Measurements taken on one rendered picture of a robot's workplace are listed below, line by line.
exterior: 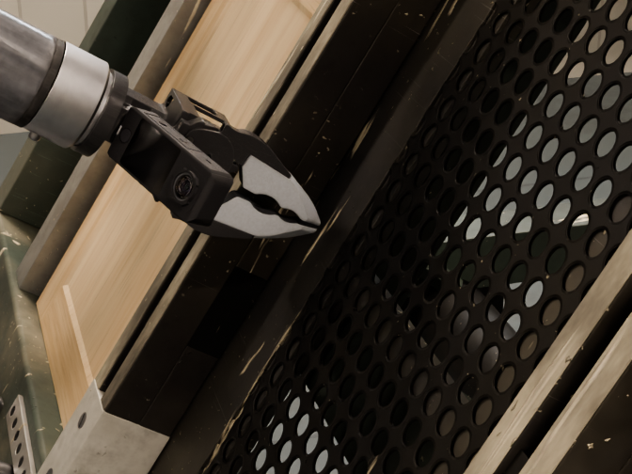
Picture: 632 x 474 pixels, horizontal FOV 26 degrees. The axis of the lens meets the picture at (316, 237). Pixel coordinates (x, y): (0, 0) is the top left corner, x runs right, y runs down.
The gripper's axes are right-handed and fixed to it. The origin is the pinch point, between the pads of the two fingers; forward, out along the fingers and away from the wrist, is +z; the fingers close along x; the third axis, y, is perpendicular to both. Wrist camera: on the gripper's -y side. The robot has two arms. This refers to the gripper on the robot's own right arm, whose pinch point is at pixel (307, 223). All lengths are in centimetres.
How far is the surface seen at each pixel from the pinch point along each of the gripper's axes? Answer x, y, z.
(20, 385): 40, 35, -4
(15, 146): 108, 351, 49
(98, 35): 10, 81, -5
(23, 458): 40.6, 20.7, -3.7
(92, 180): 21, 57, -2
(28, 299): 38, 55, -2
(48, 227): 30, 59, -3
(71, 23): 64, 365, 48
